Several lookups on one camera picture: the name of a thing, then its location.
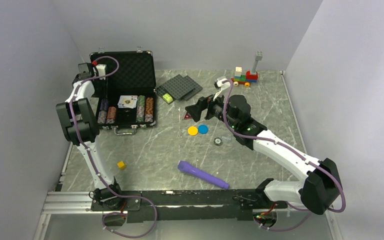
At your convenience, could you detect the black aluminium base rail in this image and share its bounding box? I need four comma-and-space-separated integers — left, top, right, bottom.
41, 188, 335, 223

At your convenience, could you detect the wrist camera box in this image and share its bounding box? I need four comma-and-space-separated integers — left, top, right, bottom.
91, 61, 107, 80
212, 76, 233, 101

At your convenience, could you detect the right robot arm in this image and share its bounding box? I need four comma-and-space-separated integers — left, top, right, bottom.
185, 95, 346, 215

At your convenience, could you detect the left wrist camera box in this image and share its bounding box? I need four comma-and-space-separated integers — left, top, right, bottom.
91, 61, 107, 80

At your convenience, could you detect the dark grey building baseplate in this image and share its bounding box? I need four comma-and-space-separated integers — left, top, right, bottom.
156, 74, 195, 100

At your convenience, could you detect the orange poker chip stack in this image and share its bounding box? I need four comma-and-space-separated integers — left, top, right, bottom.
144, 97, 154, 123

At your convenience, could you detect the yellow round disc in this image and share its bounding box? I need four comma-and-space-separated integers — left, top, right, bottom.
187, 126, 199, 136

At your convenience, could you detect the toy brick train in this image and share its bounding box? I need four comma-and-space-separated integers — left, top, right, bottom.
231, 51, 263, 87

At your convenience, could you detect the purple flashlight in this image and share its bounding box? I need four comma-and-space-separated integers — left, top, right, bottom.
177, 160, 230, 190

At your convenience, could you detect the red tan poker chip stack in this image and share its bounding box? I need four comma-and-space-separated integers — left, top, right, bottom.
105, 106, 117, 124

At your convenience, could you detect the red triangular dealer token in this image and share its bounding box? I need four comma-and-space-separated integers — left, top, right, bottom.
183, 112, 193, 120

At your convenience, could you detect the small yellow cube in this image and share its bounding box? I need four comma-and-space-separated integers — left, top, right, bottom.
117, 161, 126, 170

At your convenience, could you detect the blue round disc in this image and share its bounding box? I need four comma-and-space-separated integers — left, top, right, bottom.
198, 124, 209, 134

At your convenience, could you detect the single dark poker chip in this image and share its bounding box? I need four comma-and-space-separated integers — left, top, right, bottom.
213, 137, 223, 146

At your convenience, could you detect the clear round dealer button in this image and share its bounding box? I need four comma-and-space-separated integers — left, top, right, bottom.
220, 134, 233, 144

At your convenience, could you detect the green poker chip stack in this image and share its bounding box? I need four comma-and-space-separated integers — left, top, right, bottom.
136, 95, 146, 123

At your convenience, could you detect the lime green toy block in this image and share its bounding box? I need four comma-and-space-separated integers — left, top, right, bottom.
162, 93, 174, 104

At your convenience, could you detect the playing cards deck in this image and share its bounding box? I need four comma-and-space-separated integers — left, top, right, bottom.
117, 95, 138, 109

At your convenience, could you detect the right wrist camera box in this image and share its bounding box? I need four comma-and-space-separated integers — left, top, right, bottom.
212, 76, 233, 101

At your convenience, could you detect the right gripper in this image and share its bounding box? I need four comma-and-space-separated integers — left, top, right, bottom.
185, 88, 239, 130

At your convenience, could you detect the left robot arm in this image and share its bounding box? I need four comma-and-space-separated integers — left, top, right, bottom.
56, 63, 124, 210

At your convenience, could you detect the black poker set case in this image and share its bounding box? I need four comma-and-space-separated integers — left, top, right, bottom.
89, 50, 157, 130

